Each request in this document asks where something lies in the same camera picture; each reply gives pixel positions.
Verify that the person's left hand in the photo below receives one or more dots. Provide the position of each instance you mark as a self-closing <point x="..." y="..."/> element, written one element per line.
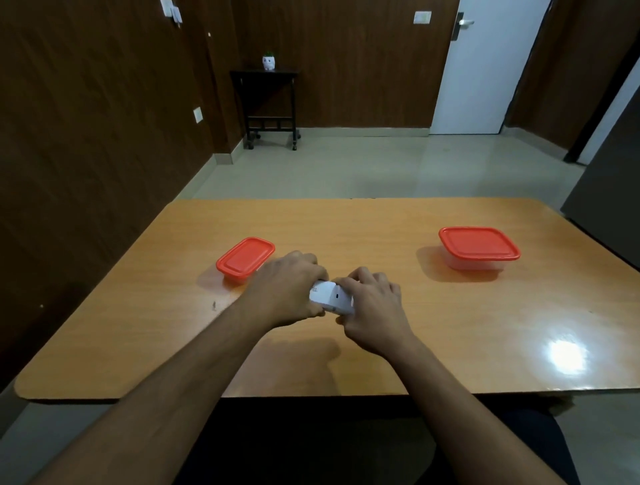
<point x="285" y="290"/>

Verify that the person's right hand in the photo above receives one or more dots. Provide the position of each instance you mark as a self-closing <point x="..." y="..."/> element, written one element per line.
<point x="380" y="315"/>

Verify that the white remote control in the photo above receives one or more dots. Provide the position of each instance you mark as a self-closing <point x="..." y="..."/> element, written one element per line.
<point x="330" y="297"/>

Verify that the red-lidded plastic container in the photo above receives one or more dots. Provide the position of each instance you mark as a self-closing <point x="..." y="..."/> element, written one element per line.
<point x="239" y="280"/>
<point x="472" y="265"/>

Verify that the person's right forearm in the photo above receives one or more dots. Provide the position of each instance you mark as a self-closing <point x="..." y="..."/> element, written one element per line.
<point x="465" y="424"/>

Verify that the person's left forearm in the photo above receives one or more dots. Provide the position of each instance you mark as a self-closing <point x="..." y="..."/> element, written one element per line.
<point x="165" y="409"/>

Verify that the person's black trousers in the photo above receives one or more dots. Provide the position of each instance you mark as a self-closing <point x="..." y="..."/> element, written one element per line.
<point x="325" y="439"/>

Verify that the black wheeled side table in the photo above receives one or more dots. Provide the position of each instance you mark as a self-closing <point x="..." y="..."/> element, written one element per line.
<point x="265" y="75"/>

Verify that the white plant pot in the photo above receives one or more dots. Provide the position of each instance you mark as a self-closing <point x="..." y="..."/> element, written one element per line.
<point x="269" y="62"/>

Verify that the grey refrigerator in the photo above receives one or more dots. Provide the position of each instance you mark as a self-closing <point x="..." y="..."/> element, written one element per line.
<point x="615" y="200"/>

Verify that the white door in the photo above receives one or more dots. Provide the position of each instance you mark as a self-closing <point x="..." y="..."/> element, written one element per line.
<point x="485" y="70"/>

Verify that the blank white wall plate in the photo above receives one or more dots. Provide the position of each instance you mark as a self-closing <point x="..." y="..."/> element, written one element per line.
<point x="198" y="115"/>

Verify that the white light switch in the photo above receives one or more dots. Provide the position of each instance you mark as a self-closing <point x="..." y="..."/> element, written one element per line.
<point x="422" y="17"/>

